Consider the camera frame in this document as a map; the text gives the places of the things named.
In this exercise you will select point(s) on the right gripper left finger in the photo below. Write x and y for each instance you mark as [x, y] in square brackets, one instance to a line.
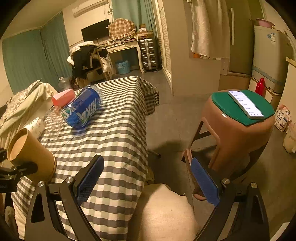
[43, 220]

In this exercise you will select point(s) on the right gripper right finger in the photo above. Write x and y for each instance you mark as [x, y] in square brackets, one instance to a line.
[250, 221]

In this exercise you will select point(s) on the brown paper cup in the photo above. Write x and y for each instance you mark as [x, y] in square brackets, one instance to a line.
[25, 148]

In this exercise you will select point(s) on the white floral paper cup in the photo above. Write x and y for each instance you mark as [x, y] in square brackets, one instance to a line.
[36, 127]

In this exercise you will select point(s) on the clear plastic cup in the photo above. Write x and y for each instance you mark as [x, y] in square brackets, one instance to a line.
[53, 122]

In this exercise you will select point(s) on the pink hexagonal cup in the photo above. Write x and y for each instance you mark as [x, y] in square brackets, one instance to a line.
[63, 98]

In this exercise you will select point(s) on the bed with beige bedding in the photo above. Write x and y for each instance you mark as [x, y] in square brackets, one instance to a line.
[28, 104]

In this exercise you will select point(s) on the brown plastic stool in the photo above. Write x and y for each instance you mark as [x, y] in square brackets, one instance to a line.
[239, 140]

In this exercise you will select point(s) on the blue labelled plastic bottle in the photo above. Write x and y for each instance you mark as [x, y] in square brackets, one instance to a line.
[79, 111]

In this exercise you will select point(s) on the large clear water jug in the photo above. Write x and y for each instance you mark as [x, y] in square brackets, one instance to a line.
[64, 83]

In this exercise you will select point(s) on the smartphone with lit screen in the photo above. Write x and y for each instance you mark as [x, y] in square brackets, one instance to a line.
[247, 106]

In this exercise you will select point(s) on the white carton package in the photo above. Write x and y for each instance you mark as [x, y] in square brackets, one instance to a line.
[282, 118]

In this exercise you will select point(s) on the teal curtain left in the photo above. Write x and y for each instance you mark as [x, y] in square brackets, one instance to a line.
[39, 54]

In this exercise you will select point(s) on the teal curtain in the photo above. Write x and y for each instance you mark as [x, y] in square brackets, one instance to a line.
[138, 11]
[39, 54]

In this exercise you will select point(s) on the red bottle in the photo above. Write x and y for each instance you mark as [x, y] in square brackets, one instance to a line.
[260, 87]

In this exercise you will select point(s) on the wooden chair with clothes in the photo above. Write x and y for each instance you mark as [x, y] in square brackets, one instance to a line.
[88, 56]

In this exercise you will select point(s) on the cardboard box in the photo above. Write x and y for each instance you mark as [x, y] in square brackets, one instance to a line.
[233, 80]

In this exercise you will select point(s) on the blue laundry basket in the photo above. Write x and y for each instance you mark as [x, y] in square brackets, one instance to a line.
[123, 67]

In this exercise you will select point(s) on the white louvered wardrobe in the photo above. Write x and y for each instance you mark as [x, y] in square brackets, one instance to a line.
[185, 74]

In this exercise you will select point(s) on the white desk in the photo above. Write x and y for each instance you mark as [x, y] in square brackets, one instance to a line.
[126, 45]

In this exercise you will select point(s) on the black monitor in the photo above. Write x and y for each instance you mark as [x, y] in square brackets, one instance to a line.
[96, 31]

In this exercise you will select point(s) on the white refrigerator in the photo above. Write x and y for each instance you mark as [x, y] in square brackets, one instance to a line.
[271, 48]

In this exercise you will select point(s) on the plaid blanket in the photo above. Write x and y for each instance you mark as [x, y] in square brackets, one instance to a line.
[121, 29]

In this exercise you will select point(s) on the black silver suitcase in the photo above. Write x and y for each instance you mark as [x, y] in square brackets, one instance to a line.
[150, 54]

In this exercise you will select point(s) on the white air conditioner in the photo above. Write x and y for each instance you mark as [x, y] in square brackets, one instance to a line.
[82, 7]

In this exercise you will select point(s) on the hanging white towel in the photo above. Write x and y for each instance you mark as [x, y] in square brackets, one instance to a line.
[210, 31]

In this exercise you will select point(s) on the pink basin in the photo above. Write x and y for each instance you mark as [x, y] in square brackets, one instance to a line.
[265, 23]

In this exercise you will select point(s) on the teal curtain right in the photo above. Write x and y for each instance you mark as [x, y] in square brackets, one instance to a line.
[138, 11]

